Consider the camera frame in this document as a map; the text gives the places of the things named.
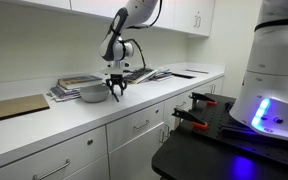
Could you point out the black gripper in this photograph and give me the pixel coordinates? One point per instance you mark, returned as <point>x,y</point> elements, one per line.
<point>116,79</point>

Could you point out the grey bowl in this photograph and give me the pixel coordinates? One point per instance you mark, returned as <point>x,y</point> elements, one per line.
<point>94,94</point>

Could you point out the dark magazine pile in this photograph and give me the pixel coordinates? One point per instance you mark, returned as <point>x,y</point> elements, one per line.
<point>144,75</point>

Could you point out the stack of books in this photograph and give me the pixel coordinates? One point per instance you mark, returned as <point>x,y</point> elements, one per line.
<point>68,88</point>

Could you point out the white lower cabinets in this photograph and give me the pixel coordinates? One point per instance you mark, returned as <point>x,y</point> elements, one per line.
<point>74,140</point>

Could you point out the white cabinets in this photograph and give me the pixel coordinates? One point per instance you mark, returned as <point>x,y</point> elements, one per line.
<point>74,140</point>
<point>188,16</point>

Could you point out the black orange clamp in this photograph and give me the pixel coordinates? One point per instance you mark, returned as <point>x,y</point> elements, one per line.
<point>182,114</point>
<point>201,97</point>

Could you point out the white upper cabinets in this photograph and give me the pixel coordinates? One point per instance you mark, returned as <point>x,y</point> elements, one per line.
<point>188,16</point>

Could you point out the brown cardboard sheet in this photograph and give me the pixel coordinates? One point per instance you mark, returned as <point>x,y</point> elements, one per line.
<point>22,105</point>

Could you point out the black perforated mounting table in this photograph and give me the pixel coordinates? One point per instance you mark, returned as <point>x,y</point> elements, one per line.
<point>226,150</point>

